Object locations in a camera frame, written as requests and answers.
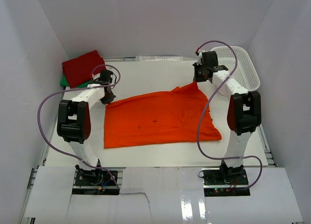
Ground orange t shirt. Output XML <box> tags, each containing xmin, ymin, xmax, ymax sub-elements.
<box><xmin>104</xmin><ymin>82</ymin><xmax>222</xmax><ymax>149</ymax></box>

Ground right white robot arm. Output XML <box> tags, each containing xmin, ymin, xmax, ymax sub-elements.
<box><xmin>193</xmin><ymin>51</ymin><xmax>261</xmax><ymax>185</ymax></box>

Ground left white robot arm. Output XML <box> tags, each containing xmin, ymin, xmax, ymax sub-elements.
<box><xmin>57</xmin><ymin>69</ymin><xmax>116</xmax><ymax>185</ymax></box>

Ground red folded t shirt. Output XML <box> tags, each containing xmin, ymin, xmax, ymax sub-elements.
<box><xmin>62</xmin><ymin>50</ymin><xmax>104</xmax><ymax>81</ymax></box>

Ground paper strip at back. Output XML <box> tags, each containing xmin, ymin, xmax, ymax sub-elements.
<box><xmin>136</xmin><ymin>56</ymin><xmax>183</xmax><ymax>62</ymax></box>

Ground green folded t shirt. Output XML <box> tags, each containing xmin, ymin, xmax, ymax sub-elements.
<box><xmin>60</xmin><ymin>75</ymin><xmax>90</xmax><ymax>88</ymax></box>

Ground white perforated plastic basket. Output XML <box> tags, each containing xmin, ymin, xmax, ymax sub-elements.
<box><xmin>211</xmin><ymin>46</ymin><xmax>260</xmax><ymax>91</ymax></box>

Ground white paper sheet front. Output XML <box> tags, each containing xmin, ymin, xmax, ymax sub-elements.
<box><xmin>25</xmin><ymin>167</ymin><xmax>303</xmax><ymax>224</ymax></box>

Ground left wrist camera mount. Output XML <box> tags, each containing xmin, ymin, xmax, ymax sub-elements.
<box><xmin>91</xmin><ymin>73</ymin><xmax>100</xmax><ymax>83</ymax></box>

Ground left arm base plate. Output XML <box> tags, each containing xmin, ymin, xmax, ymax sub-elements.
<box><xmin>72</xmin><ymin>165</ymin><xmax>121</xmax><ymax>195</ymax></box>

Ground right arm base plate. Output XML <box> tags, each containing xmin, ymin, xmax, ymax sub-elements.
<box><xmin>198</xmin><ymin>165</ymin><xmax>250</xmax><ymax>197</ymax></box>

